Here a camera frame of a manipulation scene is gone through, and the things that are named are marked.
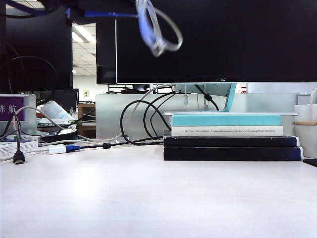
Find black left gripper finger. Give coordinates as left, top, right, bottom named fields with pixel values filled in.
left=85, top=1, right=139, bottom=18

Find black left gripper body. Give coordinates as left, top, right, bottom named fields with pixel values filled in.
left=39, top=0, right=86, bottom=25

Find white charging cable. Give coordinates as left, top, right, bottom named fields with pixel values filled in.
left=135, top=0, right=184, bottom=58

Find ceiling light panel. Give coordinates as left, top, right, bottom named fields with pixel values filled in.
left=71, top=24, right=96, bottom=44

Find black flat monitor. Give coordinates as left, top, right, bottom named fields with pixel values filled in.
left=95, top=18, right=117, bottom=85
left=0, top=0, right=7, bottom=94
left=37, top=88, right=79, bottom=114
left=5, top=9, right=73, bottom=94

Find brown wooden cabinet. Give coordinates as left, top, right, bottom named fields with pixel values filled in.
left=78, top=103, right=97, bottom=139

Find rolled white and blue paper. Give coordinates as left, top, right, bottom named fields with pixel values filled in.
left=39, top=100, right=75, bottom=122

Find stacked magazines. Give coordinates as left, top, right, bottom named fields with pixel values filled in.
left=36, top=117, right=78, bottom=130

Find purple name sign panel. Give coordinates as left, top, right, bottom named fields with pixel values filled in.
left=0, top=93, right=37, bottom=136

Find black tray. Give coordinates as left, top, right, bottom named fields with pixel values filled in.
left=41, top=128, right=79, bottom=144

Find black AOC monitor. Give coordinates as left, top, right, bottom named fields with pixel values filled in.
left=115, top=0, right=317, bottom=84

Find white book with title text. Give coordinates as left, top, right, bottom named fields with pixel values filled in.
left=170, top=125, right=284, bottom=137

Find white adapter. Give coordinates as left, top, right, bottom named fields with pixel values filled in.
left=48, top=145, right=67, bottom=155

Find teal and silver monitor stand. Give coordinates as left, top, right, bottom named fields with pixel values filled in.
left=163, top=83, right=299, bottom=116

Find white cardboard box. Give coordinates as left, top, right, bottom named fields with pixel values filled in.
left=0, top=140, right=40, bottom=162

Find teal book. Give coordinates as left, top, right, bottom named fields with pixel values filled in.
left=170, top=115, right=282, bottom=126

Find dark navy book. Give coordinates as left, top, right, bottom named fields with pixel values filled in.
left=162, top=135, right=300, bottom=148
left=162, top=146, right=304, bottom=161

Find white mug with cork band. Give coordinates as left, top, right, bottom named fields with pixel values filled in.
left=293, top=104, right=317, bottom=159

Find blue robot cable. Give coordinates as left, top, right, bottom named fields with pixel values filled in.
left=4, top=0, right=49, bottom=17

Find grey-white cable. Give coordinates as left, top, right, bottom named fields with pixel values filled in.
left=12, top=106, right=66, bottom=131
left=37, top=84, right=174, bottom=146

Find black power cable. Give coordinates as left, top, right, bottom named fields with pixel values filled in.
left=194, top=84, right=220, bottom=112

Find black cable with blue plug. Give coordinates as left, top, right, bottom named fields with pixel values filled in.
left=65, top=92, right=175, bottom=152

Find black HDMI cable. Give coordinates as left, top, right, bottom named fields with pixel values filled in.
left=0, top=113, right=25, bottom=166

